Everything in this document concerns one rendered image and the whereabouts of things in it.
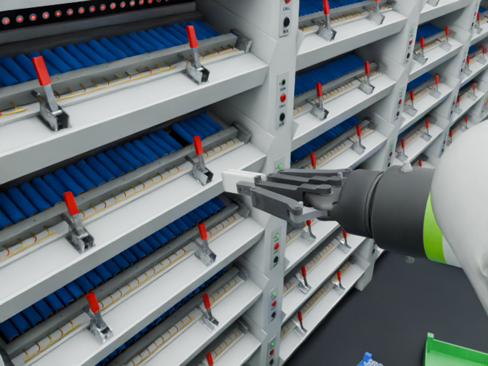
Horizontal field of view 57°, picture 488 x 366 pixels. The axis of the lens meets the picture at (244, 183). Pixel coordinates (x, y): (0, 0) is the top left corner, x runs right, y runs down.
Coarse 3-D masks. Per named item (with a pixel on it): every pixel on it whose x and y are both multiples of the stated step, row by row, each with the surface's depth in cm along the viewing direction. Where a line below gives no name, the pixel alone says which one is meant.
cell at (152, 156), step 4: (136, 140) 87; (140, 140) 88; (132, 144) 88; (136, 144) 87; (140, 144) 87; (144, 144) 87; (140, 148) 87; (144, 148) 87; (148, 148) 87; (144, 152) 86; (148, 152) 86; (152, 152) 86; (148, 156) 86; (152, 156) 86; (156, 156) 86; (152, 160) 86
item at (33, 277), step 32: (224, 128) 102; (256, 128) 98; (224, 160) 94; (256, 160) 96; (128, 192) 80; (160, 192) 82; (192, 192) 84; (64, 224) 71; (96, 224) 73; (128, 224) 75; (160, 224) 81; (0, 256) 64; (32, 256) 66; (64, 256) 67; (96, 256) 71; (0, 288) 61; (32, 288) 63; (0, 320) 62
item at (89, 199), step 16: (192, 144) 91; (208, 144) 92; (160, 160) 85; (176, 160) 87; (128, 176) 79; (144, 176) 81; (96, 192) 75; (112, 192) 77; (64, 208) 71; (80, 208) 73; (16, 224) 66; (32, 224) 67; (48, 224) 69; (0, 240) 64; (16, 240) 66
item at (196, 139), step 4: (196, 136) 84; (196, 140) 84; (196, 144) 84; (200, 144) 85; (196, 148) 84; (200, 148) 85; (196, 152) 85; (200, 152) 85; (200, 156) 85; (200, 160) 85; (200, 164) 85; (204, 164) 86; (200, 168) 87; (204, 168) 86
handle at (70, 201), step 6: (66, 192) 66; (66, 198) 66; (72, 198) 66; (66, 204) 66; (72, 204) 67; (72, 210) 67; (72, 216) 67; (78, 216) 68; (78, 222) 68; (78, 228) 68; (78, 234) 68; (84, 234) 69
